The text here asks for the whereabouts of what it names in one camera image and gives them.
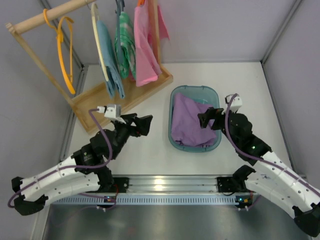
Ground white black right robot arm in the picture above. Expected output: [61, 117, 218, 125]
[197, 107, 320, 238]

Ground orange red hanger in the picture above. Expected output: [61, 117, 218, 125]
[137, 0, 145, 7]

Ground white slotted cable duct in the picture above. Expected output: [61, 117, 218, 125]
[54, 194, 249, 206]

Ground aluminium mounting rail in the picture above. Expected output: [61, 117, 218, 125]
[111, 174, 312, 195]

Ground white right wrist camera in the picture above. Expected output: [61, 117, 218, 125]
[224, 93, 243, 113]

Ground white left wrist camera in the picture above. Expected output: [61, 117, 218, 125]
[97, 104, 126, 124]

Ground green patterned trousers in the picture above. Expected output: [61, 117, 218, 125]
[114, 11, 136, 81]

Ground pink trousers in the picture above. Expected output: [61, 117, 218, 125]
[133, 1, 161, 87]

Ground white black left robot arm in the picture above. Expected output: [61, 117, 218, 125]
[7, 113, 153, 216]

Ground purple trousers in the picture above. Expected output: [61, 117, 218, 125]
[171, 92, 217, 148]

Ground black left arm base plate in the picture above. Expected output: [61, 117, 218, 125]
[108, 177, 130, 194]

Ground light wooden hanger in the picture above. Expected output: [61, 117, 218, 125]
[90, 3, 109, 82]

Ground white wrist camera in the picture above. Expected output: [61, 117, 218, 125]
[97, 104, 126, 124]
[224, 93, 243, 113]

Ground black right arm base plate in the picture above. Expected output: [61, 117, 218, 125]
[216, 176, 248, 196]

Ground orange plastic hanger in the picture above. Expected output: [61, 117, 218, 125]
[42, 8, 77, 95]

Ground teal plastic bin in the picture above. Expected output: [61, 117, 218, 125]
[168, 85, 222, 153]

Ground light blue trousers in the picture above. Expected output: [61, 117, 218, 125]
[96, 20, 126, 99]

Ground wooden clothes rack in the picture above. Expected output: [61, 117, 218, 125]
[5, 0, 173, 134]

